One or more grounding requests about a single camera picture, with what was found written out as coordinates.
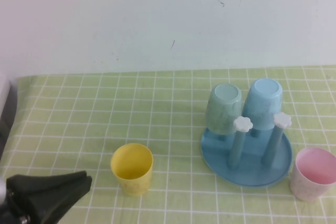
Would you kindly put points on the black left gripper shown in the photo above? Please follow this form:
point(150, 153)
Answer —
point(13, 213)

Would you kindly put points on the yellow plastic cup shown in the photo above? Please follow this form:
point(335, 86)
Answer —
point(132, 182)

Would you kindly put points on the pink plastic cup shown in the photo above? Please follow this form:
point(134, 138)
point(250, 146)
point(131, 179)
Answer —
point(304, 190)

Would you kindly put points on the grey and black left robot arm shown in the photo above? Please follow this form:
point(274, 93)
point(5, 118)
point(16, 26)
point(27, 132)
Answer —
point(1, 190)

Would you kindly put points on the mint green plastic cup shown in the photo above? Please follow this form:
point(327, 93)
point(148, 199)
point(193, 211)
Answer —
point(220, 119)

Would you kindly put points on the blue cup stand with pegs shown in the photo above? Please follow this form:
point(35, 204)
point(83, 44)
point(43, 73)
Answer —
point(249, 175)

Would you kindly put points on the light blue plastic cup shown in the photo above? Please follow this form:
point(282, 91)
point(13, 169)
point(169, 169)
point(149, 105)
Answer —
point(262, 108)

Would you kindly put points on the green checkered tablecloth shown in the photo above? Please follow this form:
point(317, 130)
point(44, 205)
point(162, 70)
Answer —
point(92, 129)

